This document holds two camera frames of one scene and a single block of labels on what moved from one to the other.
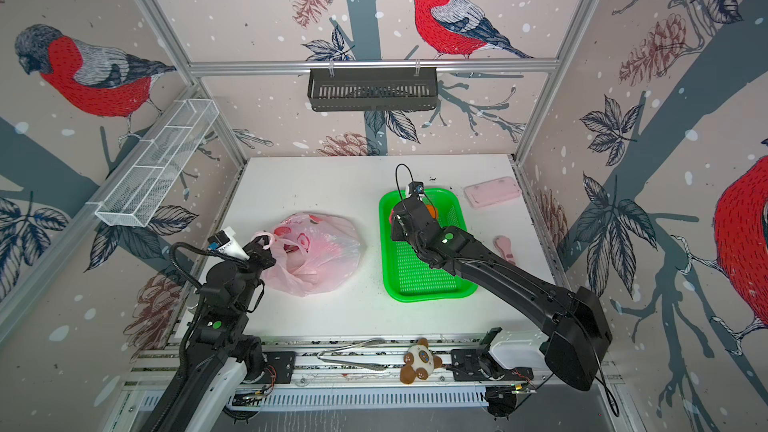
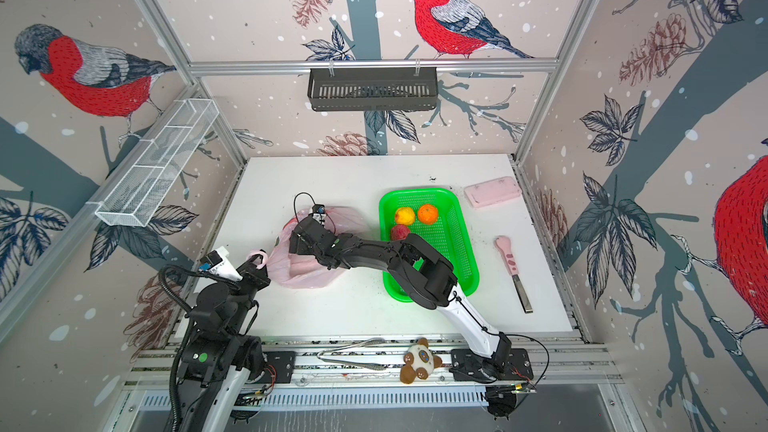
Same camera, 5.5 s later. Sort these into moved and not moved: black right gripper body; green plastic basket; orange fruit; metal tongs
Moved: black right gripper body
Not moved: metal tongs; orange fruit; green plastic basket
